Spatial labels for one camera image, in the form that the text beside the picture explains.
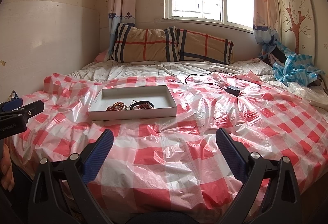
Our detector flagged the wardrobe with tree decal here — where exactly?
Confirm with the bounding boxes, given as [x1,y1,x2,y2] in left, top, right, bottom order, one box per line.
[278,0,327,73]

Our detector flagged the amber brown bead bracelet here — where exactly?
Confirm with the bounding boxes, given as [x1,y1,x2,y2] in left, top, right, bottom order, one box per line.
[106,101,129,113]

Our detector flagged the black braided leather bracelet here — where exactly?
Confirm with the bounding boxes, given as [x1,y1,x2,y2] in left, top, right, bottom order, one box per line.
[129,100,156,110]

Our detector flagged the person left hand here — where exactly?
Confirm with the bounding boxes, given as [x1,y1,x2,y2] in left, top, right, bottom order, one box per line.
[1,143,15,192]

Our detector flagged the white headboard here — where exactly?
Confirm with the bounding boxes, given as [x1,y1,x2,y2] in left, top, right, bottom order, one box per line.
[1,0,100,101]

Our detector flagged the black power adapter with cable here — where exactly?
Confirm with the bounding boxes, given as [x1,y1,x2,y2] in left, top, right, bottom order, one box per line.
[184,71,262,98]

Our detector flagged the blue white checkered plastic bag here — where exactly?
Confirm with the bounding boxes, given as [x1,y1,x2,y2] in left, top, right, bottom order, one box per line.
[272,42,325,86]

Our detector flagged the white shallow cardboard box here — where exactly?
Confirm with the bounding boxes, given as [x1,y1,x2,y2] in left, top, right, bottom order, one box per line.
[88,85,177,121]

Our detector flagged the red white checkered plastic sheet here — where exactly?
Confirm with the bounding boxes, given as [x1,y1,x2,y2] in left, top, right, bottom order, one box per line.
[6,73,327,223]

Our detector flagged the right tan plaid pillow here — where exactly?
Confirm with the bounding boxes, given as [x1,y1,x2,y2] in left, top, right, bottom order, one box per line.
[173,27,234,65]

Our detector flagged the tan plaid pillow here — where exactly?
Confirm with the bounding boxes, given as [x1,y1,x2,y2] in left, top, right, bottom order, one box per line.
[109,23,180,63]
[173,27,234,65]

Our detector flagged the right pink curtain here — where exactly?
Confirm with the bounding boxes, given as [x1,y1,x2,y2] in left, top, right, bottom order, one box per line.
[253,0,279,59]

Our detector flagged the pink pillow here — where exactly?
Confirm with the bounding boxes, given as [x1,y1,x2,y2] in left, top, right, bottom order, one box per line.
[94,49,109,63]

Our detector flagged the left tan plaid pillow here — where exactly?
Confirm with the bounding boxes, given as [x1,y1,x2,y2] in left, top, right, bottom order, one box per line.
[109,23,180,63]

